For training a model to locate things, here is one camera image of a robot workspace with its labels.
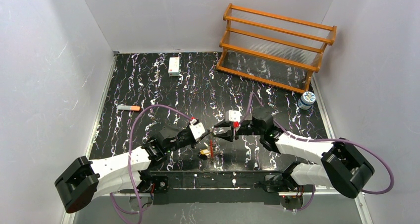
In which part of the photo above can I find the white blue round jar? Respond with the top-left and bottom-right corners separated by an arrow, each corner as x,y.
297,91 -> 316,110

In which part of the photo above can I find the orange grey marker pen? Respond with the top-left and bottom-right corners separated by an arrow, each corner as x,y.
117,105 -> 141,112

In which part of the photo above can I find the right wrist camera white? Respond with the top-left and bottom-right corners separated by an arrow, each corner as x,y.
225,110 -> 242,128

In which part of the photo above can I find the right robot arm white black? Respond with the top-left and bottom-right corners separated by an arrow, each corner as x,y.
216,107 -> 375,198

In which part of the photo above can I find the steel key organizer red handle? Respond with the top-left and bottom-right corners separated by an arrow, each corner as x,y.
199,129 -> 216,162

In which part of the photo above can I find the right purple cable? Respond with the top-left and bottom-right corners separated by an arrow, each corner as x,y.
241,92 -> 394,213

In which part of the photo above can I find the orange wooden shelf rack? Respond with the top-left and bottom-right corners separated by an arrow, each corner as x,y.
216,3 -> 337,93

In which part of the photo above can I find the white red small box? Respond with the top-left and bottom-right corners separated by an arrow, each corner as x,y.
168,57 -> 181,77

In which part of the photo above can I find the aluminium frame rail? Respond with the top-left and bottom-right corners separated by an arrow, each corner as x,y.
60,171 -> 375,224

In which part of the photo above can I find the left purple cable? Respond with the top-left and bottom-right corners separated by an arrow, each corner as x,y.
109,104 -> 194,224

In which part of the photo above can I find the purple cable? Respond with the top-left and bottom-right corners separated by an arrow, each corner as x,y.
241,92 -> 394,213
109,104 -> 194,224

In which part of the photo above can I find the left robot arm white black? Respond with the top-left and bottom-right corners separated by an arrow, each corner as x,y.
54,122 -> 210,213

